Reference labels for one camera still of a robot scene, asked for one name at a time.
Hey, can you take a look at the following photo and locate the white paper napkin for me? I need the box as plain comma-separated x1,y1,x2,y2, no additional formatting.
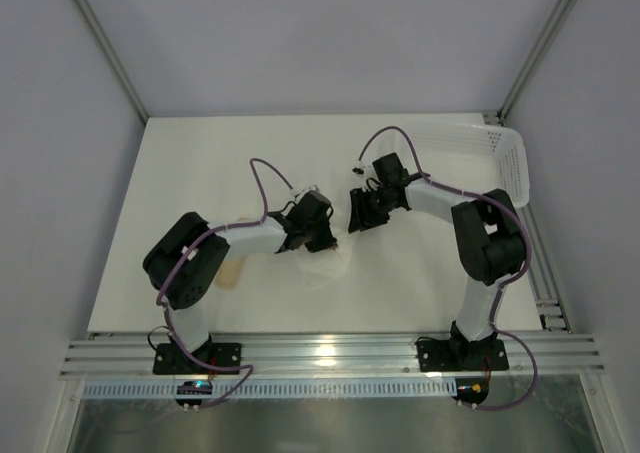
295,230,354,289

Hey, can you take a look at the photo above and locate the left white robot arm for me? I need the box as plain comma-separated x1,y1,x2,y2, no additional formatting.
143,191,337,374

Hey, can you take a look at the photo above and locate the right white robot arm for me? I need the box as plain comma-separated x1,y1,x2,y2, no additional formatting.
348,153,530,373

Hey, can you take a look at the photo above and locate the white plastic basket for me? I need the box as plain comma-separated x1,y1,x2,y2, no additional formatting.
401,120,530,208

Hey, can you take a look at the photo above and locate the beige utensil case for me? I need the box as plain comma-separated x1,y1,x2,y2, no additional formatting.
215,243,246,291

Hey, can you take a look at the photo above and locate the right aluminium frame post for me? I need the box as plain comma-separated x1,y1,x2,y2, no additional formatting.
497,0,578,125

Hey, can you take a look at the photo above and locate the aluminium frame post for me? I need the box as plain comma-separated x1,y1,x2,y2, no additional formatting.
497,0,578,125
71,0,150,125

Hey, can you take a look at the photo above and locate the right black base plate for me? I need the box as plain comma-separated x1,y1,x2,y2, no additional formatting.
415,337,510,372

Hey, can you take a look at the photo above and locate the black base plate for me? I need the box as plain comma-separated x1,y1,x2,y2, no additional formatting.
415,337,510,372
152,340,242,375

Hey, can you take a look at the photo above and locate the white slotted cable duct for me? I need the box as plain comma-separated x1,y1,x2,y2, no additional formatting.
81,377,457,402

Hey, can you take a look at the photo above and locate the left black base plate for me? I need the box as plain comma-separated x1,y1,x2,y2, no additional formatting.
152,340,242,375

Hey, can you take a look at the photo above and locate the right side aluminium rail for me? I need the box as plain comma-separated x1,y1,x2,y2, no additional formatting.
518,205,573,334

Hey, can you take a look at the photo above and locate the aluminium mounting rail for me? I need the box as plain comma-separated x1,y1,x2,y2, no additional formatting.
60,331,605,379

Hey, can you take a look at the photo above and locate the left aluminium frame post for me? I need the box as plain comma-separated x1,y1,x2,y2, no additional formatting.
71,0,150,125

